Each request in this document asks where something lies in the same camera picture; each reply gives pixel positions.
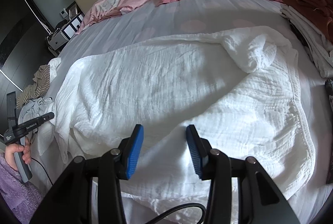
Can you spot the folded white clothes stack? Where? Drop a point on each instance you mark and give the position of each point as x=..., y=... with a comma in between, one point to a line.
x=320, y=48

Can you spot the black nightstand with drawers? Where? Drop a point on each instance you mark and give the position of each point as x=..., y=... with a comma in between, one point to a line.
x=65, y=29

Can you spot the white muslin blanket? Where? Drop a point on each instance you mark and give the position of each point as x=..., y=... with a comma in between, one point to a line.
x=240, y=88

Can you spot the light pink pillow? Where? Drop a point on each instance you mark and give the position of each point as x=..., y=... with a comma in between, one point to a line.
x=104, y=9

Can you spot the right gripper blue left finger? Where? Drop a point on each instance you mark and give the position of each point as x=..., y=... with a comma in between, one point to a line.
x=133, y=149

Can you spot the light blue white garment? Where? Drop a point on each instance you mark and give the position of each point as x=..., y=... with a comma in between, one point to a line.
x=35, y=108

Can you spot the striped beige garment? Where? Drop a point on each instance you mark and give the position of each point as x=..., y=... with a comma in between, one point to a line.
x=40, y=86

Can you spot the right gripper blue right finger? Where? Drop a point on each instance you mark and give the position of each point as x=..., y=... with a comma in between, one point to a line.
x=196, y=149

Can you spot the grey dotted bed sheet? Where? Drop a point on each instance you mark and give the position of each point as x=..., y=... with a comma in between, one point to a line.
x=191, y=17

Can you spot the purple fleece left sleeve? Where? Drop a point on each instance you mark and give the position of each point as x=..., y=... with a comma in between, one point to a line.
x=22, y=198

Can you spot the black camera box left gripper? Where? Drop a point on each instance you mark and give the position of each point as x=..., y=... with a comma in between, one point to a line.
x=11, y=110

